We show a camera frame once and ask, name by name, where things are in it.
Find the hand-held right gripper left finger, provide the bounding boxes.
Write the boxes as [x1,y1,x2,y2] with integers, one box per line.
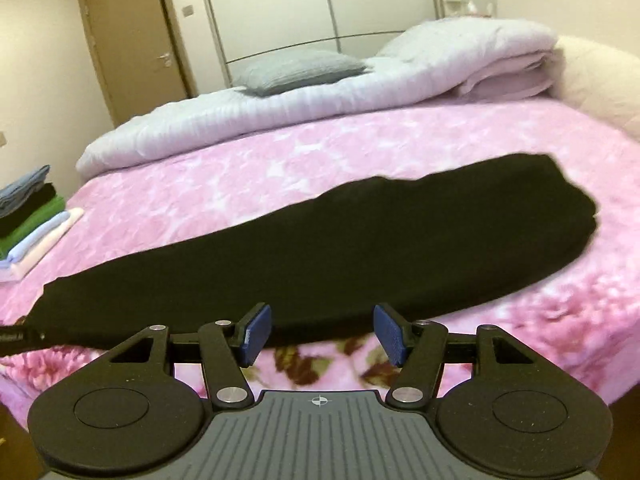
[107,302,273,409]

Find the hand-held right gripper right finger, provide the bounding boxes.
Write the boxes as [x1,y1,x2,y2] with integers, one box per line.
[372,302,536,409]

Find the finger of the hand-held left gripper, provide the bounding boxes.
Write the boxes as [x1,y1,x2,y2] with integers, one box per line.
[0,327,48,357]

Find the black pants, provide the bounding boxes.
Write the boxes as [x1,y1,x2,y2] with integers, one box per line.
[25,152,600,352]

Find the stack of folded clothes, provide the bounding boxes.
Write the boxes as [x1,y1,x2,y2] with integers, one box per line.
[0,207,85,282]

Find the folded light blue garment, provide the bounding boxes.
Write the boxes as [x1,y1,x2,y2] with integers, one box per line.
[5,210,71,264]

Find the folded green garment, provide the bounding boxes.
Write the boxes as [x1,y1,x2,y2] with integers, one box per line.
[0,195,67,259]

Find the folded black garment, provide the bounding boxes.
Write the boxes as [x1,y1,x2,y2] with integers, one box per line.
[0,183,57,239]

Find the folded blue-grey garment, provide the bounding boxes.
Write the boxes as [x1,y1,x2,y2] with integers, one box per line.
[0,164,52,219]

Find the pink floral blanket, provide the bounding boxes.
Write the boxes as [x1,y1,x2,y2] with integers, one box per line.
[0,97,640,426]

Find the pale lavender duvet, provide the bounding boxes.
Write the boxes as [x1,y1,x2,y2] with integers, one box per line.
[75,16,559,179]

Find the grey pillow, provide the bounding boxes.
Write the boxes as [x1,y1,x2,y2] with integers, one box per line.
[232,50,371,97]

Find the folded pink sheet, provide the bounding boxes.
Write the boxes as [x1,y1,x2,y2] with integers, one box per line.
[452,50,556,102]

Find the beige wooden door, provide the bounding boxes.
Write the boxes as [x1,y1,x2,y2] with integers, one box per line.
[75,0,202,129]

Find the white wardrobe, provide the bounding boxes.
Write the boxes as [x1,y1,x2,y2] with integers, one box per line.
[196,0,447,89]

